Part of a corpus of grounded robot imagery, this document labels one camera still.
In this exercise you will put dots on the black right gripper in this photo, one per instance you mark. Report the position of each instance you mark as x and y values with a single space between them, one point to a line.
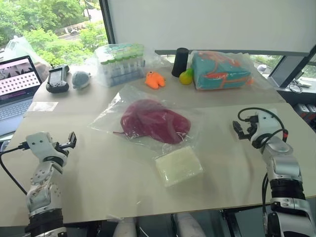
251 130

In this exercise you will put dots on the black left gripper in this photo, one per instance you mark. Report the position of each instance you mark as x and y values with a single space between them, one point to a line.
60 149

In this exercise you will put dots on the large clear plastic bag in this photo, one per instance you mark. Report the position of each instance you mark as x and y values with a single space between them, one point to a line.
118 98

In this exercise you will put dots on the white foam block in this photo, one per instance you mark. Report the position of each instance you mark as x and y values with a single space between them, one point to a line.
177 164

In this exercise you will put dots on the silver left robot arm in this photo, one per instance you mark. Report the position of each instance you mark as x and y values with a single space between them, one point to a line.
42 192

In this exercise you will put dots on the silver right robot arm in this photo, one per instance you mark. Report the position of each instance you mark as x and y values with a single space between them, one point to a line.
284 168

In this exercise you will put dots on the small flat clear bag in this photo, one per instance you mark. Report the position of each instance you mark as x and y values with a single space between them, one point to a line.
44 106

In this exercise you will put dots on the grey plush toy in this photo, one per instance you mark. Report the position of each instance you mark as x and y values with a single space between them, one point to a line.
80 80

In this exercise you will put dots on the teal and orange folded item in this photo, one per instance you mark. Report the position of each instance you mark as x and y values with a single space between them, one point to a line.
217 71

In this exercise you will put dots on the black handheld controller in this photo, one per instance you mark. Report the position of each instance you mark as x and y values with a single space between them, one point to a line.
57 79

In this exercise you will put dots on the red and black box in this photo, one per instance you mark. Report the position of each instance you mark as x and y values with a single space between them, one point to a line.
307 114

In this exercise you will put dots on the grey laptop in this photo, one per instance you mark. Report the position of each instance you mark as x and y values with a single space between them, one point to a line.
14 98

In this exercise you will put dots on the teal orange item in bag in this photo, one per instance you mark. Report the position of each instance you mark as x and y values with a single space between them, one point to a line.
248 61

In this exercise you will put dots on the dark grey monitor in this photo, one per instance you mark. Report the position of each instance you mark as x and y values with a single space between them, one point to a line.
286 71

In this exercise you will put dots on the yellow green toy pear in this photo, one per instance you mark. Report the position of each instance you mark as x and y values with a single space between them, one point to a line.
186 77

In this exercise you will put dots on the clear box of green-capped tubes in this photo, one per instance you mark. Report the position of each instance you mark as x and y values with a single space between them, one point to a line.
118 66

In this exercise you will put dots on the black cylinder cup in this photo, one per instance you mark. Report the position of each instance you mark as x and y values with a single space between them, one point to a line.
180 61

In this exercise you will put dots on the orange plush toy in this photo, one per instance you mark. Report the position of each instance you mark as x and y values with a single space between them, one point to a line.
155 80

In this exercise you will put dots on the translucent plastic bag by window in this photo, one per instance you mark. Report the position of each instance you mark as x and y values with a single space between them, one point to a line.
22 48

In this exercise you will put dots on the crumpled clear plastic wrap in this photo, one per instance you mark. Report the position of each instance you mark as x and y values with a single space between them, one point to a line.
158 61

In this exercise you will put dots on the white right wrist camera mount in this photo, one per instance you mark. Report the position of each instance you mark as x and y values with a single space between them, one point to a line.
265 123

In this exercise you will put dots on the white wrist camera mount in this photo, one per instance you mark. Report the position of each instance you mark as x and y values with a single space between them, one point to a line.
39 144
265 123

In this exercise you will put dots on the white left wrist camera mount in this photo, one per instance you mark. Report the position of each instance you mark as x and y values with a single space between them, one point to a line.
39 144

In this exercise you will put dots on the black window frame post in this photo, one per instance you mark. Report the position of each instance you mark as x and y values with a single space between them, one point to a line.
107 19

